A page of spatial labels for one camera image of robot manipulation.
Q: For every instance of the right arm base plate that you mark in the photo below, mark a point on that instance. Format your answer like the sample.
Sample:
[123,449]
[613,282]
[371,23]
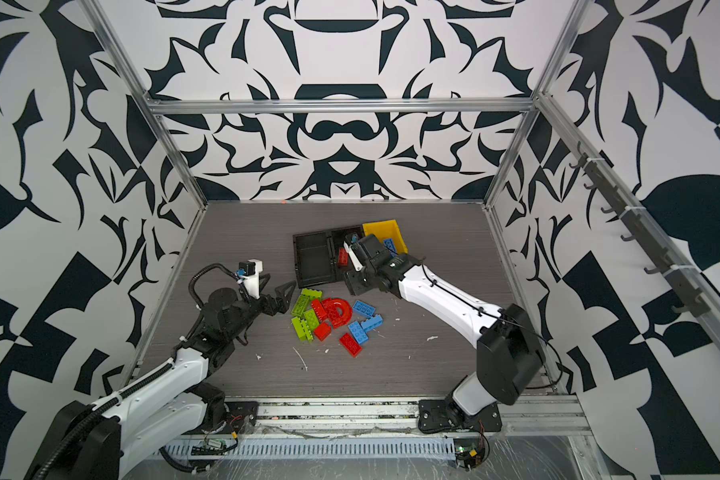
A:
[442,415]

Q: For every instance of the red long brick on arch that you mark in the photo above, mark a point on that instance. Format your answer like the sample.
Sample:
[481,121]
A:
[332,311]

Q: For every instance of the left black bin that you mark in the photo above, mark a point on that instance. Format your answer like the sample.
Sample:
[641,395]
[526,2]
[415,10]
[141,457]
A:
[314,259]

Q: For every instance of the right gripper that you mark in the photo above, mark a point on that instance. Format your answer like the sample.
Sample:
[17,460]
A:
[353,283]

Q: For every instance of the green brick lower left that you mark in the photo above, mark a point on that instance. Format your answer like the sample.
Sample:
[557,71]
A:
[302,329]

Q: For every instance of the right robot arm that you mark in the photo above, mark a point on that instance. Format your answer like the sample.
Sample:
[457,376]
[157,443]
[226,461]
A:
[509,352]

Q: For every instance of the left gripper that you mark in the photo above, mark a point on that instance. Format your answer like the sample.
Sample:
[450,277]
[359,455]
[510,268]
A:
[278,303]

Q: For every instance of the black bin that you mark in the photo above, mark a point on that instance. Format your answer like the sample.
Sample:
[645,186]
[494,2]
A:
[340,241]
[314,259]

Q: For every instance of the right black bin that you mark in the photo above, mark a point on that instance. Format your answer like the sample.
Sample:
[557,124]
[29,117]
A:
[340,241]

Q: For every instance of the green brick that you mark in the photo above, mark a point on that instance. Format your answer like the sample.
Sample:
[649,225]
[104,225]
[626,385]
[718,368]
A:
[312,320]
[311,294]
[302,329]
[302,304]

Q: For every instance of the green brick top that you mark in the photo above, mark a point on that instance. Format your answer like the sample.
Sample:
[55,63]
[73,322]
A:
[311,294]

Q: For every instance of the aluminium front rail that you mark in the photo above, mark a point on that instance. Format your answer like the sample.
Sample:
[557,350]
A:
[322,418]

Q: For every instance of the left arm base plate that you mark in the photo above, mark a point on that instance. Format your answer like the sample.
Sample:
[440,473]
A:
[235,417]

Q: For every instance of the yellow bin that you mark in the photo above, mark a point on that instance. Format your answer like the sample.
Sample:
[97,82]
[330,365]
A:
[387,229]

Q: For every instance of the green brick upper left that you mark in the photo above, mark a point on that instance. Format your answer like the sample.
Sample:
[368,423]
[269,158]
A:
[302,304]

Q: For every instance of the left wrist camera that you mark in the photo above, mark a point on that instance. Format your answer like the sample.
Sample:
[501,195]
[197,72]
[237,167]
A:
[249,273]

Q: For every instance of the wall hook rail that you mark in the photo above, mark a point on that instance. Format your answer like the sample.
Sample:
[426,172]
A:
[645,231]

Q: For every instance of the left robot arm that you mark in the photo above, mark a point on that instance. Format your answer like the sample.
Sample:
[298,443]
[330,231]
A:
[106,439]

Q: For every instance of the green brick middle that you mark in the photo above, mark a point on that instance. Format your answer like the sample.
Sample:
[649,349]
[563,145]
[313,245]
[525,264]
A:
[312,320]

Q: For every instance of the red brick front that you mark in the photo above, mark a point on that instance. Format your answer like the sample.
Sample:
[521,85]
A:
[350,344]

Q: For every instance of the white cable duct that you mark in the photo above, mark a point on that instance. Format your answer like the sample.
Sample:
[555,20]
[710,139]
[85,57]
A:
[311,449]

